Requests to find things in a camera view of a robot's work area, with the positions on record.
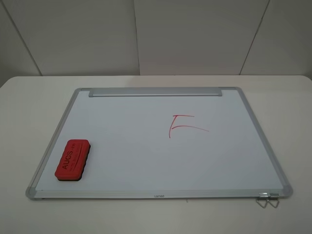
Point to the red whiteboard eraser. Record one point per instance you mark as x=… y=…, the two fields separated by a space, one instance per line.
x=73 y=160

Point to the white aluminium-framed whiteboard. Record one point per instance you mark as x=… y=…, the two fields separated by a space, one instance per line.
x=161 y=143

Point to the silver binder clip left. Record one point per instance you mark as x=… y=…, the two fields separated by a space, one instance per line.
x=262 y=200

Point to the silver binder clip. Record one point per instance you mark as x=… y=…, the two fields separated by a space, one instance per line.
x=273 y=200
x=262 y=200

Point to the silver binder clip right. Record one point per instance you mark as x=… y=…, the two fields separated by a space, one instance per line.
x=273 y=200

